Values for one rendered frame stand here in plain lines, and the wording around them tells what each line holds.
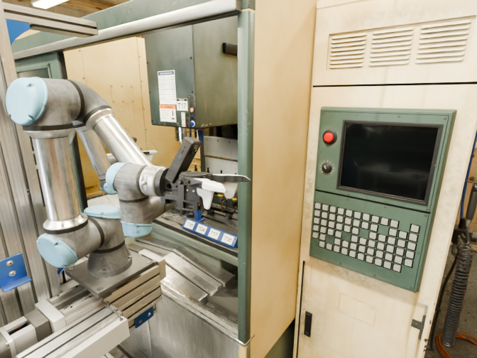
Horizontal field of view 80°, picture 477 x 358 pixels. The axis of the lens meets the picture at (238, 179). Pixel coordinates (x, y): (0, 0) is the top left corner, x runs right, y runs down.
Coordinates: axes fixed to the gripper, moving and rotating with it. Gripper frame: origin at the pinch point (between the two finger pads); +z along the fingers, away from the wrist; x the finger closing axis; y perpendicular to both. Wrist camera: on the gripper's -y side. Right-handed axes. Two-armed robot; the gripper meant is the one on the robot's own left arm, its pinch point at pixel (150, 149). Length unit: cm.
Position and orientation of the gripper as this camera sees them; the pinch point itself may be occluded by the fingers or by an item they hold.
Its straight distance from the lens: 182.6
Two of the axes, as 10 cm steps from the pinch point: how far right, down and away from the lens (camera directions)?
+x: 8.2, 1.6, -5.5
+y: 0.0, 9.6, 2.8
